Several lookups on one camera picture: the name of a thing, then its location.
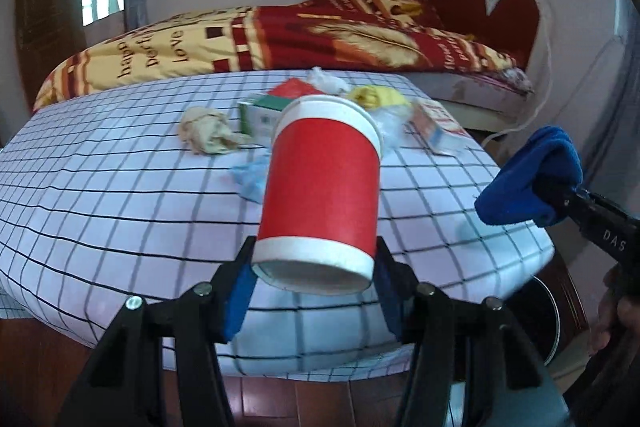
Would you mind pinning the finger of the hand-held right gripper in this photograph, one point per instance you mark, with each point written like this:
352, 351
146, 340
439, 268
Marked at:
557, 194

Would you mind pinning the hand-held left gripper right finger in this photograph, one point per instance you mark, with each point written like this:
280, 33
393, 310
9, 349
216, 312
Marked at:
392, 302

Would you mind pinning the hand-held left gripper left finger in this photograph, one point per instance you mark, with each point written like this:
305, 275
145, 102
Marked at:
239, 302

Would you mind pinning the blue cloth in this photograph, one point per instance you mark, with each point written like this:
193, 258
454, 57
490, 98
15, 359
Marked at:
520, 187

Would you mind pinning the black trash bin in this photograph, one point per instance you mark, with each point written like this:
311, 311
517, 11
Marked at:
542, 322

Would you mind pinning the red paper cup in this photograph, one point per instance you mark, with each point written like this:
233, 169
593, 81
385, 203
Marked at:
320, 187

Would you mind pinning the white box with red print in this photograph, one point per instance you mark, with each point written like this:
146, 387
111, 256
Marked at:
430, 127

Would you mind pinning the beige paper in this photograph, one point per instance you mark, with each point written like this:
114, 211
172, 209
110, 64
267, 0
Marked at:
207, 129

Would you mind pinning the white plastic bag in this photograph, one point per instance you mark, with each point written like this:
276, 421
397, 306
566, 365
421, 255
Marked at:
325, 82

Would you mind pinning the person's right hand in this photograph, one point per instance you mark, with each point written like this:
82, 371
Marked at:
607, 317

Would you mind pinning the light blue plastic bag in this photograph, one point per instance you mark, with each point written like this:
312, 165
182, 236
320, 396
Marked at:
252, 177

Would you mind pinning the white checkered tablecloth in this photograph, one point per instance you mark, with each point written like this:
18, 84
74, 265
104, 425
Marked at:
100, 207

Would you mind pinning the clear plastic bag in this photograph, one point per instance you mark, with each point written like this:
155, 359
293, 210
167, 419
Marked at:
395, 123

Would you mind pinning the green and white carton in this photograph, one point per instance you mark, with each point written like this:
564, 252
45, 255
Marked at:
256, 119

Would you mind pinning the yellow crumpled wrapper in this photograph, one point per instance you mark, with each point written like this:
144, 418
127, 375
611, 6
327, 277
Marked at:
375, 97

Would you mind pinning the red packet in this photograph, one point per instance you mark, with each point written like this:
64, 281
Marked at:
295, 88

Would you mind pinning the red and yellow printed blanket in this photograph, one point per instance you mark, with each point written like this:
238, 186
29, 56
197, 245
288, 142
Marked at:
250, 37

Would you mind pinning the wooden door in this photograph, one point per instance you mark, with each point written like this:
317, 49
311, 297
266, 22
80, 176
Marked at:
47, 12

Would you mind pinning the bed with white frame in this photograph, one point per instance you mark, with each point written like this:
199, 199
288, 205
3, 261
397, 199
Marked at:
475, 94

